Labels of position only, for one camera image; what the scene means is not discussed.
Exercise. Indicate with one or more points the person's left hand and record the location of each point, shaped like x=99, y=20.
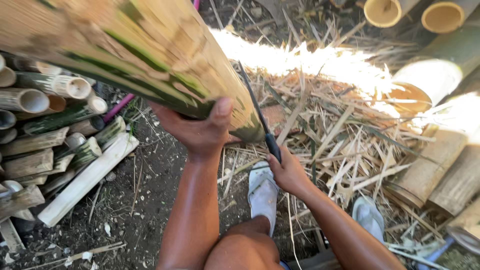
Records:
x=197, y=135

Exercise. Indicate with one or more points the person's right hand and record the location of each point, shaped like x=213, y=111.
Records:
x=290, y=174

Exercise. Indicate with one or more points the person's right fingers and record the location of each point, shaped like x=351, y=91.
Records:
x=273, y=167

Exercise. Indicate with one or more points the large green-streaked bamboo culm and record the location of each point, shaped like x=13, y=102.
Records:
x=150, y=48

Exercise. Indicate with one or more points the white sandal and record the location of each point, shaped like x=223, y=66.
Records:
x=369, y=217
x=262, y=193

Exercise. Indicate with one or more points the heap of dry bamboo shavings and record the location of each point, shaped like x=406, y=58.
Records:
x=345, y=131

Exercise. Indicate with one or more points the person's bare leg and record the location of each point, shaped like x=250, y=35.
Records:
x=243, y=247

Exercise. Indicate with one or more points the short scraped bamboo section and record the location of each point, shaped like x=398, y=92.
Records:
x=459, y=183
x=427, y=168
x=467, y=228

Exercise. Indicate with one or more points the pink rod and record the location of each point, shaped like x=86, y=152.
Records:
x=118, y=107

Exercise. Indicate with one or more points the wide hollow bamboo tube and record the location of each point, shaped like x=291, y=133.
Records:
x=431, y=78

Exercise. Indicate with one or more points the blue plastic object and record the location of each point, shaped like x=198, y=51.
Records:
x=437, y=253

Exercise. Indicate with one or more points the pile of cut bamboo pieces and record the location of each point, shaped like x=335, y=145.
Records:
x=56, y=142

